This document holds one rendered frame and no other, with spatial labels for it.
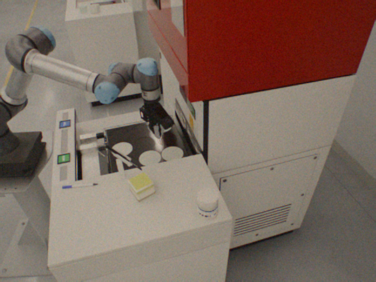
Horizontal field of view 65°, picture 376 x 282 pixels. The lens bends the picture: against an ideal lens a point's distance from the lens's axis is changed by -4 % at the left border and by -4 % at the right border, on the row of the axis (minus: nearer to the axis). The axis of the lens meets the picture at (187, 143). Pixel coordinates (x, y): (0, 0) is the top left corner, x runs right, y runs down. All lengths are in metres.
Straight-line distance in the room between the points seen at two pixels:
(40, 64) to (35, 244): 1.48
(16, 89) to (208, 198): 1.00
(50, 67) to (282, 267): 1.73
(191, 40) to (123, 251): 0.72
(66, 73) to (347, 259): 1.97
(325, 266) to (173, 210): 1.34
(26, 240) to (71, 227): 1.26
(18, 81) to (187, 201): 0.91
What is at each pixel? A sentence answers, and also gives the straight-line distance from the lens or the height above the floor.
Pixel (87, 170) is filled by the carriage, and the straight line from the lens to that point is 1.43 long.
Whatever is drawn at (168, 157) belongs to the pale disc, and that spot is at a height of 0.90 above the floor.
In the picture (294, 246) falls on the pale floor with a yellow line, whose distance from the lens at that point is 2.22.
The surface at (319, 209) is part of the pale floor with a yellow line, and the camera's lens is 2.46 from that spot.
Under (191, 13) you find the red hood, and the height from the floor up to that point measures 1.55.
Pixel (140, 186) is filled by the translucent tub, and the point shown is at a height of 1.03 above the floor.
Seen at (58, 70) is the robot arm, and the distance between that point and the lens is 1.17.
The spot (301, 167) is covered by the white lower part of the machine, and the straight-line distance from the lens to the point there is 1.68.
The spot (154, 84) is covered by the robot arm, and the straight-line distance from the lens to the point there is 1.17.
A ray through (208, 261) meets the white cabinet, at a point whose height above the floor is 0.71.
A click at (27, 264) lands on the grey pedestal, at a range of 2.32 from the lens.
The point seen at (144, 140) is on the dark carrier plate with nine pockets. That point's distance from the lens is 1.48.
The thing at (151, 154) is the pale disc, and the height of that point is 0.90.
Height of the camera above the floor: 1.84
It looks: 41 degrees down
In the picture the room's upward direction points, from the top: 2 degrees counter-clockwise
